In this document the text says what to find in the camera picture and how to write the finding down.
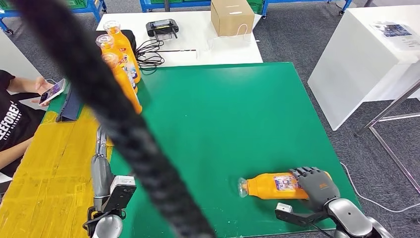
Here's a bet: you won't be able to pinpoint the green table mat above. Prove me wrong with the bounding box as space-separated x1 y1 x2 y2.
46 62 362 238

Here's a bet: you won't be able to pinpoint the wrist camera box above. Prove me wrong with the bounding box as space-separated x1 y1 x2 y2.
274 202 329 228
101 175 138 214

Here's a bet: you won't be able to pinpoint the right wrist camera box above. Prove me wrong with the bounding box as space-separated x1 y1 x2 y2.
274 202 329 228

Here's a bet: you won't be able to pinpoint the white side table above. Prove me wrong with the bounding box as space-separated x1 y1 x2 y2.
307 4 420 131

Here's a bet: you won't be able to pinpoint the brown cardboard box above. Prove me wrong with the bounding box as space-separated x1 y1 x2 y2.
210 0 255 37

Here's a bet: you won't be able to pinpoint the white smartphone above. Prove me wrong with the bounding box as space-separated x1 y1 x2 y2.
39 78 66 106

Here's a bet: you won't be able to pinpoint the black zip carry case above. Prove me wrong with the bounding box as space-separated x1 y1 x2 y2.
93 29 137 52

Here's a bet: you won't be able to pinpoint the yellow taped plastic sheet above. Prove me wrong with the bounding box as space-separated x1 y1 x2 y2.
0 106 114 238

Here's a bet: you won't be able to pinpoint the person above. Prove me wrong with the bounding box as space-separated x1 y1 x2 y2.
0 69 66 178

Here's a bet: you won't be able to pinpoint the black coiled cables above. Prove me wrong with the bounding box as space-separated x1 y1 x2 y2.
134 39 197 71

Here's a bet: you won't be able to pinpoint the printed paper leaflet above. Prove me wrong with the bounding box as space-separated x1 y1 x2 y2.
370 21 420 52

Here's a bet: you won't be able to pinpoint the white floor cable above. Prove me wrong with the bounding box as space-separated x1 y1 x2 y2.
340 162 420 214

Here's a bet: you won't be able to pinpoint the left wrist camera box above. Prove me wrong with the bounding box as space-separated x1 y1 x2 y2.
101 175 138 214

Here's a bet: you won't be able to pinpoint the black remote controller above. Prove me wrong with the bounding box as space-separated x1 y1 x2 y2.
146 18 180 39

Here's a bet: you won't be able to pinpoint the orange detergent bottle clear cap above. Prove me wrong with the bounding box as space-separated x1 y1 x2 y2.
238 171 333 200
103 20 142 84
102 52 143 115
95 34 139 94

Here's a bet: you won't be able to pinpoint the black braided cable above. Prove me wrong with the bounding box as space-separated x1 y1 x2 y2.
8 0 217 238

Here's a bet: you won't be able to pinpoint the person's left hand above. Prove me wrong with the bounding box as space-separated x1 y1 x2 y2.
31 76 56 108

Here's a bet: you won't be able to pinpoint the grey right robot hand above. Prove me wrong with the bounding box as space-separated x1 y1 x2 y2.
289 167 341 212

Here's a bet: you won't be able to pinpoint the silver metal stand frame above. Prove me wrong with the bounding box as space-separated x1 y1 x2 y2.
355 80 420 194

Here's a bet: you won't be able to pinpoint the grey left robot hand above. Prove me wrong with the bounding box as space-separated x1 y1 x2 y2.
91 125 115 199

